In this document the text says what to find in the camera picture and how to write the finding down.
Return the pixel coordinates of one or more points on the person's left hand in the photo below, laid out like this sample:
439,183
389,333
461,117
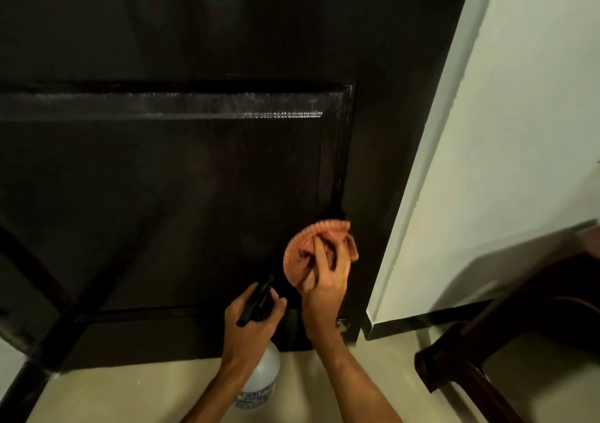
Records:
243,331

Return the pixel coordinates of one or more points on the person's right hand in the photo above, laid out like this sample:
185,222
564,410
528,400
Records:
324,303

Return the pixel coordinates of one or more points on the person's right fingers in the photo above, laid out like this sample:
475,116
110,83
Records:
333,268

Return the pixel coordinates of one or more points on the person's left thumb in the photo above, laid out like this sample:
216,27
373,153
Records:
277,309

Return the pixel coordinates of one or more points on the orange cleaning cloth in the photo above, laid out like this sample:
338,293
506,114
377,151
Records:
299,255

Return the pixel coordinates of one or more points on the white spray bottle black trigger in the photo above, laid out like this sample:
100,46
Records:
267,372

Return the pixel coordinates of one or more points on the person's right forearm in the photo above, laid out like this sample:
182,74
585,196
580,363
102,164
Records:
356,380

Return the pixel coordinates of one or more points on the person's left forearm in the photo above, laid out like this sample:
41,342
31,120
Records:
220,392

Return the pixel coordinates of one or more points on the black skirting board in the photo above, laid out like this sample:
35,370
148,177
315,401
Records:
422,320

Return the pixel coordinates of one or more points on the dark wooden chair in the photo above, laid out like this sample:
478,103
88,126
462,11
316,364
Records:
468,343

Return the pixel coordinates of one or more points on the dark brown wooden door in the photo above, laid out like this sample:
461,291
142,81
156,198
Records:
140,202

